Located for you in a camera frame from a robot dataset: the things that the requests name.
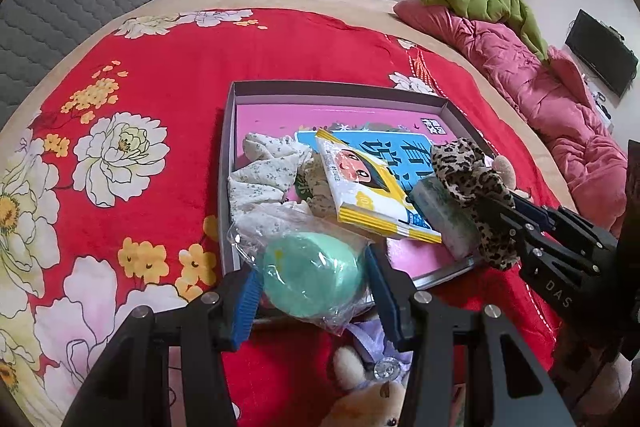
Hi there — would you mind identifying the shallow grey cardboard box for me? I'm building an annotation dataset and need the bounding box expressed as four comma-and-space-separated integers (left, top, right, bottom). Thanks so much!
218, 80, 497, 323

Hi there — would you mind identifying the black wall television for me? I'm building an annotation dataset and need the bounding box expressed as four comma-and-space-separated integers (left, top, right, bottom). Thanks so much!
565, 9, 639, 98

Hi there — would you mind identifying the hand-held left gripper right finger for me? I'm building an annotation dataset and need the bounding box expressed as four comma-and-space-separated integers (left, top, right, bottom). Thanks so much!
364, 244, 576, 427

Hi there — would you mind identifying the mint green sponge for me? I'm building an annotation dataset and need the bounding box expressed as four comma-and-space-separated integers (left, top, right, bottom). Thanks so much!
227, 204, 376, 335

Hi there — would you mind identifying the pink quilt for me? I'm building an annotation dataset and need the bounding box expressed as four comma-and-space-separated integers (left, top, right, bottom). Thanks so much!
394, 2, 629, 238

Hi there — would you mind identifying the red floral blanket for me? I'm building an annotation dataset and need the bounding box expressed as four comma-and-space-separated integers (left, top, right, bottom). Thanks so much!
0, 7, 566, 427

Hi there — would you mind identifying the leopard print scrunchie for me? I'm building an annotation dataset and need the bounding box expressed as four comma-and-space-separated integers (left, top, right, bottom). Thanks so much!
431, 138, 523, 270

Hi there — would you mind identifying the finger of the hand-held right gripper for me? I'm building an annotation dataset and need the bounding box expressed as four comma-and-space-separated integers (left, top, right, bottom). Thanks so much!
472, 194, 608, 280
510, 194, 618, 253

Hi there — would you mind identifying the small tan plush bear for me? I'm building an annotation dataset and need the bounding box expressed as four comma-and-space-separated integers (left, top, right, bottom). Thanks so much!
492, 154, 533, 200

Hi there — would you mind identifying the yellow picture book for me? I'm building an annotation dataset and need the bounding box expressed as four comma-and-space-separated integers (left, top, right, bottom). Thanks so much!
315, 128, 443, 244

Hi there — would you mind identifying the green blanket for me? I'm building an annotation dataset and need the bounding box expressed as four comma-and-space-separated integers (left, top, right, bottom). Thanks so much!
414, 0, 551, 61

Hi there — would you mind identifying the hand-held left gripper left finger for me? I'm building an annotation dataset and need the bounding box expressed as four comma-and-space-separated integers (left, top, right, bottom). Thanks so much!
62, 267, 266, 427

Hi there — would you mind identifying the plush bear with gem dress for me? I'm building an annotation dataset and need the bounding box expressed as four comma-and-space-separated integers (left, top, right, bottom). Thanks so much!
320, 319, 418, 427

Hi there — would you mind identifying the white floral scrunchie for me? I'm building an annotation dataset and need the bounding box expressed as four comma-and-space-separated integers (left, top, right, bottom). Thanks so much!
227, 132, 331, 228

